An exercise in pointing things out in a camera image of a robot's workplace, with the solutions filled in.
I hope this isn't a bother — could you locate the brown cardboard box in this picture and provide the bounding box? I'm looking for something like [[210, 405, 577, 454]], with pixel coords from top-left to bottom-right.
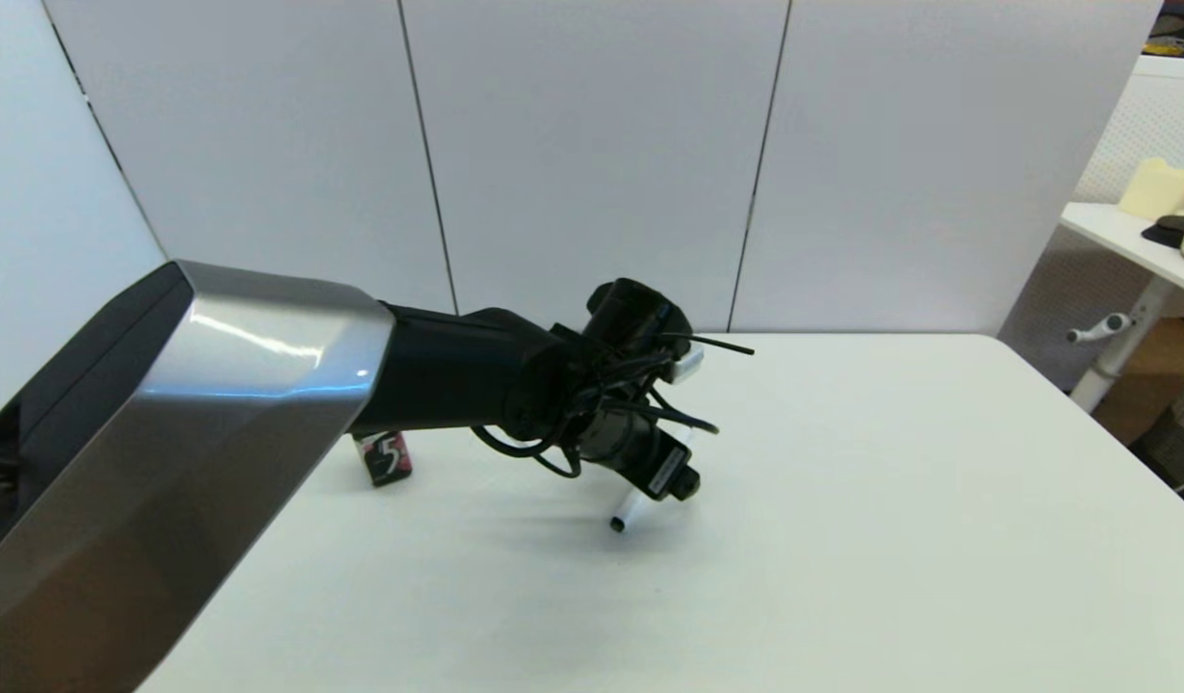
[[1094, 318, 1184, 446]]

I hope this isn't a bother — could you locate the cream plastic container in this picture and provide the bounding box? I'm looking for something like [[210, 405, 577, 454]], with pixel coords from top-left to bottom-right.
[[1119, 157, 1184, 221]]

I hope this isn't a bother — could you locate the white desk crank handle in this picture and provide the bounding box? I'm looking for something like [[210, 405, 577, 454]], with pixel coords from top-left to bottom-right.
[[1067, 313, 1132, 345]]

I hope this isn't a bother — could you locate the dark assorted clutter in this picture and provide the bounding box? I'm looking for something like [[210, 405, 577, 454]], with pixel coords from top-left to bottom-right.
[[1143, 0, 1184, 59]]

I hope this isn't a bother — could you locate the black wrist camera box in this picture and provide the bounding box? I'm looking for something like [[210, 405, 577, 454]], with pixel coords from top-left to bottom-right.
[[640, 445, 701, 503]]

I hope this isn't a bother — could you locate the white desk leg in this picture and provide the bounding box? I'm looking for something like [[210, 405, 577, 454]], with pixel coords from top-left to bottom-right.
[[1070, 277, 1172, 413]]

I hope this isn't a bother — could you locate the white perforated panel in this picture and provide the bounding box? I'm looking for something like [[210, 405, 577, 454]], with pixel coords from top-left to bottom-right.
[[998, 56, 1184, 394]]

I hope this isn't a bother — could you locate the white marker with black cap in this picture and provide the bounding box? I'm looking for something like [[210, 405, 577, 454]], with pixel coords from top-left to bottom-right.
[[609, 484, 653, 532]]

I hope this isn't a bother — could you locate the black pink gum box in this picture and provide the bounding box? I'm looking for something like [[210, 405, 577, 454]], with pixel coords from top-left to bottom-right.
[[351, 430, 414, 488]]

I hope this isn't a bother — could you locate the white side desk top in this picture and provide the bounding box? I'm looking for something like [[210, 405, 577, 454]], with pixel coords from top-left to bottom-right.
[[1061, 202, 1184, 304]]

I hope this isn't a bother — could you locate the black looping arm cable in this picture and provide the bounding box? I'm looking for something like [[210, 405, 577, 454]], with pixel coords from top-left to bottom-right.
[[472, 422, 585, 479]]

